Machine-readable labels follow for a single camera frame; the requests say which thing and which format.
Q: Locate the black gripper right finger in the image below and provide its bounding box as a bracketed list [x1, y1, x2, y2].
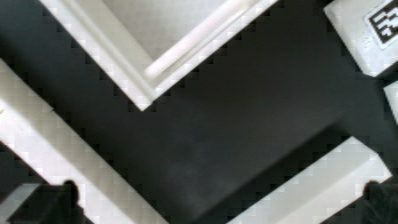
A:
[348, 181, 398, 224]

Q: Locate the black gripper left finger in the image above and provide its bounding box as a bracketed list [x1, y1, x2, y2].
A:
[0, 181, 82, 224]

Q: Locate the white cabinet body box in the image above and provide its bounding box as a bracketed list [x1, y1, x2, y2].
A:
[39, 0, 279, 109]

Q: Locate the white cabinet top block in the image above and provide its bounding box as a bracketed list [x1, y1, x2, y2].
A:
[323, 0, 398, 77]

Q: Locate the white U-shaped obstacle frame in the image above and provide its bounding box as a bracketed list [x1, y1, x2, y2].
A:
[0, 60, 391, 224]

